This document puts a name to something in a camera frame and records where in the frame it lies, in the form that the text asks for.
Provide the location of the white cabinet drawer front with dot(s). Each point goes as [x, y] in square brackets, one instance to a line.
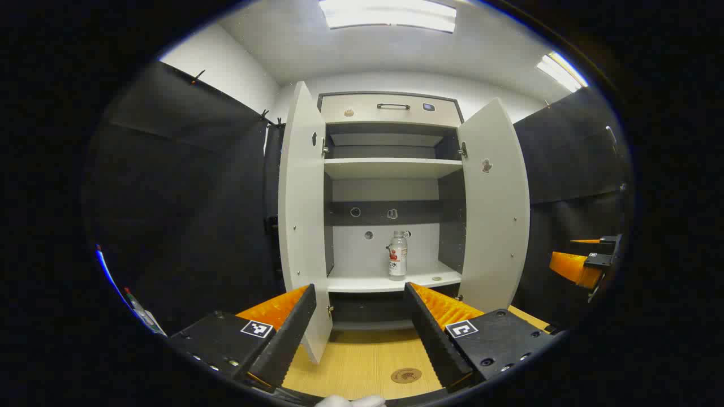
[362, 116]

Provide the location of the grey white cabinet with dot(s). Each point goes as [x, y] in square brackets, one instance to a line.
[384, 249]

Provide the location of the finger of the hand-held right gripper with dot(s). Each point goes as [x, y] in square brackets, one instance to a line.
[574, 268]
[610, 242]

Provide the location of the white cabinet door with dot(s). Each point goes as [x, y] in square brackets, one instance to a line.
[498, 226]
[302, 226]

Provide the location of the white cabinet shelf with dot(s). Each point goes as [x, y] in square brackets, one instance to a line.
[367, 281]
[390, 167]

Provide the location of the plastic bottle with red cap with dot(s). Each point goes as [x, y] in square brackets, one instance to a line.
[138, 308]

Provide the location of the computer monitor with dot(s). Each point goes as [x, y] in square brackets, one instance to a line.
[102, 263]

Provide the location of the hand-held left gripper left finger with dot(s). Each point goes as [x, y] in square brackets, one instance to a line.
[294, 330]

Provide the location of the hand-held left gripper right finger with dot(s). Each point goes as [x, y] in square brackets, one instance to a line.
[430, 333]

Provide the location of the large ceiling light panel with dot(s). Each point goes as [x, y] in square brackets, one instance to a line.
[390, 14]

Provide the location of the clear plastic bottle red label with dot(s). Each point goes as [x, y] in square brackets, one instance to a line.
[397, 260]

